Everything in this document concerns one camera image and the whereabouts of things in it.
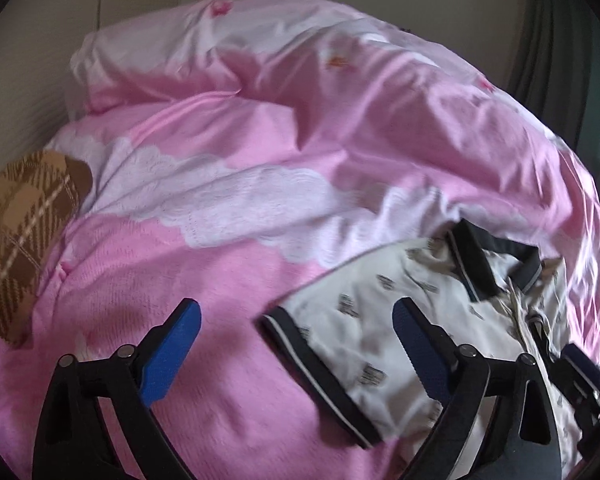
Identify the pink printed duvet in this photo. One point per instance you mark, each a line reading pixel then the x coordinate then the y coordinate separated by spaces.
pixel 280 160

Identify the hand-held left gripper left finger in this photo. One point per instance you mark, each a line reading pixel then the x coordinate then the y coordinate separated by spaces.
pixel 172 350

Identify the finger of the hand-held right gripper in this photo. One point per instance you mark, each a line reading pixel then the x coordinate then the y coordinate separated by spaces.
pixel 582 362
pixel 577 405

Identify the grey-green curtain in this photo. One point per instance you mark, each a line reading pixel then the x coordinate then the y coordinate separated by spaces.
pixel 570 60

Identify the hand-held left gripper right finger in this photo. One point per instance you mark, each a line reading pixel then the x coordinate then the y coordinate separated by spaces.
pixel 420 350

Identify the white printed polo shirt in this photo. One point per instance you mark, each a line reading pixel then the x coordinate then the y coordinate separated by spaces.
pixel 375 310

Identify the brown plaid pillow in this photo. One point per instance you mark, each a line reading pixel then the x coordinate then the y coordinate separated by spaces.
pixel 20 240

